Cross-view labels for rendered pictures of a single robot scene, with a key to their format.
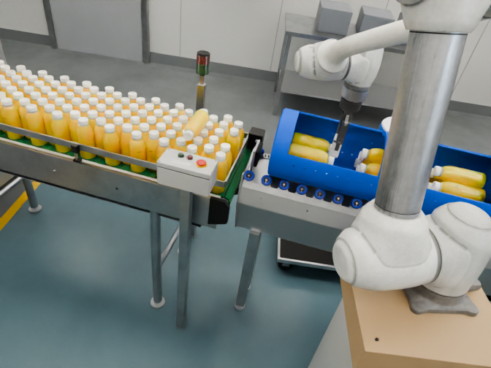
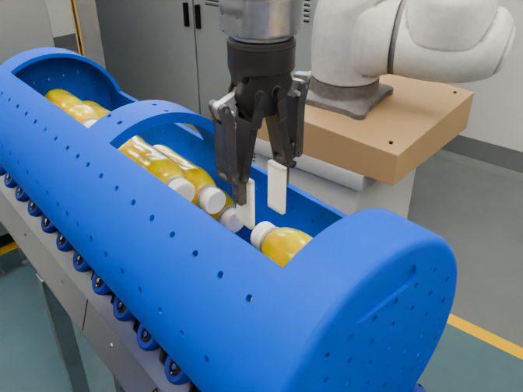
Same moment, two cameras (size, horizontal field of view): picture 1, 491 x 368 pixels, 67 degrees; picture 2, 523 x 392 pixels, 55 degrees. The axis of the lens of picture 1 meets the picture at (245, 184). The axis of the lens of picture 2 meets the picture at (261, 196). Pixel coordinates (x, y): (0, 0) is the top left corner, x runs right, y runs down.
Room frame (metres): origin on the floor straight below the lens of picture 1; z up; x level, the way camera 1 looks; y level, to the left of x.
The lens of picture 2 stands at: (1.67, 0.05, 1.50)
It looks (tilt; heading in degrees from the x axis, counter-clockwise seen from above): 31 degrees down; 221
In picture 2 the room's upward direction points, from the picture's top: straight up
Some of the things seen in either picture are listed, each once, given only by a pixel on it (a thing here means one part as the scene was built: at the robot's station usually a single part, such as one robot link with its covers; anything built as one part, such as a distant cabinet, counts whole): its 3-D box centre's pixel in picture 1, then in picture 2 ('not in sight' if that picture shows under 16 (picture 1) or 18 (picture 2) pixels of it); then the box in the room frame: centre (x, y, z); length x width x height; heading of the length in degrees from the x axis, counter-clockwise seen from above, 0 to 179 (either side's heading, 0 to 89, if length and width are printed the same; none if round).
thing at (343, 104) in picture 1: (348, 109); (261, 76); (1.25, -0.32, 1.32); 0.08 x 0.07 x 0.09; 172
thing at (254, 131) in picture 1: (255, 140); not in sight; (1.55, -0.01, 0.95); 0.10 x 0.07 x 0.10; 172
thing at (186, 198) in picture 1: (183, 266); not in sight; (1.09, 0.22, 0.50); 0.04 x 0.04 x 1.00; 82
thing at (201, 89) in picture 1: (196, 171); not in sight; (1.75, 0.30, 0.55); 0.04 x 0.04 x 1.10; 82
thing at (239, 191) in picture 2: not in sight; (233, 187); (1.30, -0.33, 1.19); 0.03 x 0.01 x 0.05; 172
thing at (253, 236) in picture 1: (246, 271); not in sight; (1.26, -0.08, 0.31); 0.06 x 0.06 x 0.63; 82
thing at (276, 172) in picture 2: (336, 149); (276, 187); (1.23, -0.32, 1.17); 0.03 x 0.01 x 0.07; 82
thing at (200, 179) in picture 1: (187, 171); not in sight; (1.09, 0.22, 1.05); 0.20 x 0.10 x 0.10; 82
